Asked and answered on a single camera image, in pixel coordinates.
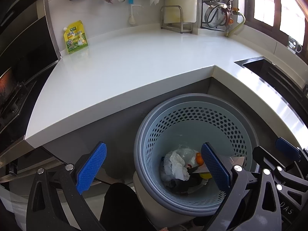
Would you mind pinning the brown framed window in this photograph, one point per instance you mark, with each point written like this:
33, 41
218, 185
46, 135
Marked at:
276, 2

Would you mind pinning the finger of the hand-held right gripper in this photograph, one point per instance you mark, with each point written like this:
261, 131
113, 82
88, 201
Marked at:
287, 148
262, 154

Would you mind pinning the steel sink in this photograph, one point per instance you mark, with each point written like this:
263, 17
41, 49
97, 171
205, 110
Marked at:
276, 81

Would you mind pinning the clear pink packet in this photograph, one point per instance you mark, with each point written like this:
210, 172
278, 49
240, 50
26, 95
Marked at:
237, 160

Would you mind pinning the metal pot lid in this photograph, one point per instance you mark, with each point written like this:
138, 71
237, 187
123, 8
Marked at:
215, 14

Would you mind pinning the black wok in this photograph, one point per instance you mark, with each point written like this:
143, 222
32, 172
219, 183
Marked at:
6, 86

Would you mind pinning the white bottle brush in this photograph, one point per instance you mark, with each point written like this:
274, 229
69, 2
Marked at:
131, 12

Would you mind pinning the metal cutting board rack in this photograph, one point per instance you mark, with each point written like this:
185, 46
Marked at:
181, 19

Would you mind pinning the black gas stove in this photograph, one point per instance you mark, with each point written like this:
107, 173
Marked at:
14, 101

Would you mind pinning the white paper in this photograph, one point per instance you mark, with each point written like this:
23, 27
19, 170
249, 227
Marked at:
178, 166

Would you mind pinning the glass mug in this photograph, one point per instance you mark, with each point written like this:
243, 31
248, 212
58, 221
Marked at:
294, 44

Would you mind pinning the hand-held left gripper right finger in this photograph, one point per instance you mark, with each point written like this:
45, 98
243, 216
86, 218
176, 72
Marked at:
215, 166

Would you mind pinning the person's leg in black pants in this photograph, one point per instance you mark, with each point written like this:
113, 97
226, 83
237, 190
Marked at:
120, 209

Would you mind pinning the blue-grey perforated bin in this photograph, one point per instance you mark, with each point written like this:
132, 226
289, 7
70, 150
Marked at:
154, 125

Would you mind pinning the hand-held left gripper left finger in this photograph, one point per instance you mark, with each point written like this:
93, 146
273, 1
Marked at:
91, 166

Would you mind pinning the dark cloth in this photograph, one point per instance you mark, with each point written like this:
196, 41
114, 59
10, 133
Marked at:
182, 185

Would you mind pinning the black range hood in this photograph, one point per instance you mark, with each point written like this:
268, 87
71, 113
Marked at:
24, 28

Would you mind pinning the yellow seasoning pouch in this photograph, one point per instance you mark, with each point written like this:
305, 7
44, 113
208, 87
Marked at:
75, 38

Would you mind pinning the orange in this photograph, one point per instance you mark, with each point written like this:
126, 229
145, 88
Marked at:
199, 158

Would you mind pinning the white cutting board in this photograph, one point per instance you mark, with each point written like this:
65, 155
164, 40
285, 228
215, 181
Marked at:
182, 0

